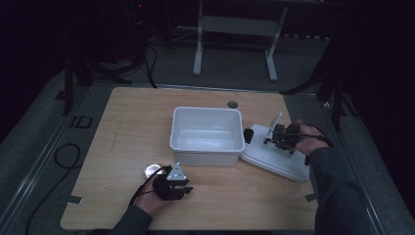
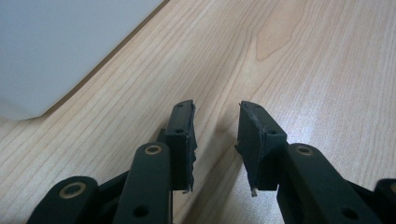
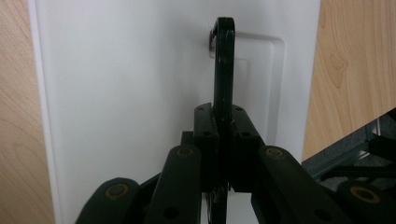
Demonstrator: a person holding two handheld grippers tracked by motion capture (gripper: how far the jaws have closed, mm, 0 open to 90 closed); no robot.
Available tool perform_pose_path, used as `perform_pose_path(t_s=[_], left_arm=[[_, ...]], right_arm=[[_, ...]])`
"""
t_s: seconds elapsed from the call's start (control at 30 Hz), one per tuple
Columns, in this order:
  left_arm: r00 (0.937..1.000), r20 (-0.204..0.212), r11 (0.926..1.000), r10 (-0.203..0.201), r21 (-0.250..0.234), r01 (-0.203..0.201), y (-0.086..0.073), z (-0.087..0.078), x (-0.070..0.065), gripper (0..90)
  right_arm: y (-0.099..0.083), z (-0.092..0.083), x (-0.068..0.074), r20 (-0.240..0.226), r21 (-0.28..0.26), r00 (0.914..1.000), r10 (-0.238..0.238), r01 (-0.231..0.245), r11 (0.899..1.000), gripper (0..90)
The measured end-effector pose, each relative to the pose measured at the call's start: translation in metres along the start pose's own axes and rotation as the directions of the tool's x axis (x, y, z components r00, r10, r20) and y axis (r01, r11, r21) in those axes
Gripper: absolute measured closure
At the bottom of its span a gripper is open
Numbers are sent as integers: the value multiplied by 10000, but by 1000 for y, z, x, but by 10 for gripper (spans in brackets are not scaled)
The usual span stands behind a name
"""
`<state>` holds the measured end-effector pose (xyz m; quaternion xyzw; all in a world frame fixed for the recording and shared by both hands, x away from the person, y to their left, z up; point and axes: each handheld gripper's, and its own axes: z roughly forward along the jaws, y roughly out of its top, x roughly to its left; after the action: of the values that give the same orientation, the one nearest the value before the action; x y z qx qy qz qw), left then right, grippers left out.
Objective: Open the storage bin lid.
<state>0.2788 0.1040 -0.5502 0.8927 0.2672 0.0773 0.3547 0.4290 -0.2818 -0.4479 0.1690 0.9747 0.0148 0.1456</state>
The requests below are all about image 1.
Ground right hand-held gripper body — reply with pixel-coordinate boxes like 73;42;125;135
267;112;301;152

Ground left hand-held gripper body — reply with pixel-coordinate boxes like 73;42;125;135
152;162;188;202

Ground white box lid black latches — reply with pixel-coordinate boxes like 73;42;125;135
240;123;311;184

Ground small round snack cup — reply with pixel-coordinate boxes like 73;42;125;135
143;163;163;179

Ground white plastic storage box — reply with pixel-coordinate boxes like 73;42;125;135
168;106;247;167

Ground person's left hand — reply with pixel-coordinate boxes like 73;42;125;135
133;185;172;217

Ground person's right hand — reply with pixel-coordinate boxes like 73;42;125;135
289;118;329;157

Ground black tripod stand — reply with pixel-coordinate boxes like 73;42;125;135
279;35;360;133
63;0;159;118

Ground left hand-held gripper cable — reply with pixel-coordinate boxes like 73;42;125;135
127;164;173;208

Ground hand-held gripper cable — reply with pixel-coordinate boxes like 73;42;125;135
285;122;336;150
127;164;173;208

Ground right hand-held gripper cable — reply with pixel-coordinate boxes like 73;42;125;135
285;122;336;150

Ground black floor cable loop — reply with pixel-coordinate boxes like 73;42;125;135
24;143;83;235

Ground white metal stand frame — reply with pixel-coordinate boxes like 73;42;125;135
192;0;290;83

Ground black cable near tripod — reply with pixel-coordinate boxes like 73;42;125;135
142;42;159;89

